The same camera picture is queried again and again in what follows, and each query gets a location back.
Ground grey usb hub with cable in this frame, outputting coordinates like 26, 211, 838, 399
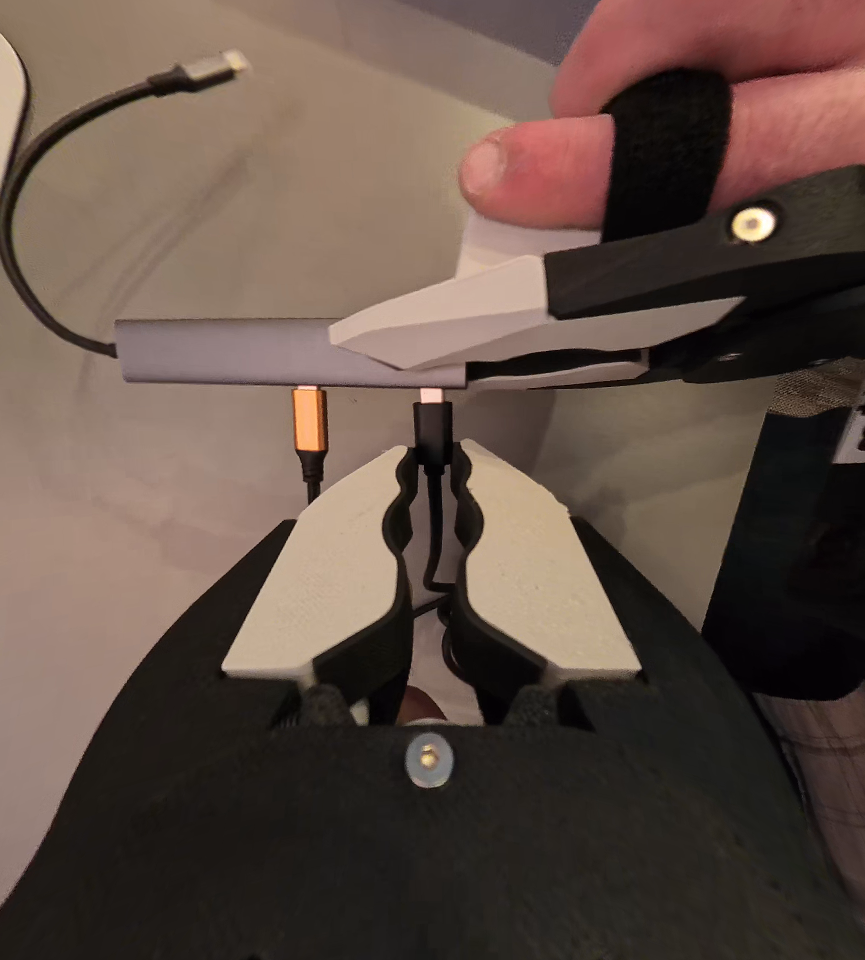
0, 48, 473, 391

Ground person's right hand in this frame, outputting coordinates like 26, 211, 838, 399
458, 0, 865, 230

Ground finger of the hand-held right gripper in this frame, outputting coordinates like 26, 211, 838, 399
468, 348, 651, 393
326, 255, 746, 372

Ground black cable with black plugs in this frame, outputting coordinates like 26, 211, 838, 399
406, 386, 471, 680

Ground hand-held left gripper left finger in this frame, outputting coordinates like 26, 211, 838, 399
221, 444, 413, 725

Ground smooth black cable orange plugs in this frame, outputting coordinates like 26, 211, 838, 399
290, 384, 330, 505

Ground person's plaid shirt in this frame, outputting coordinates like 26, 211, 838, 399
751, 648, 865, 960

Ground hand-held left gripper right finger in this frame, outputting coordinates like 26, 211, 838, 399
449, 438, 642, 727

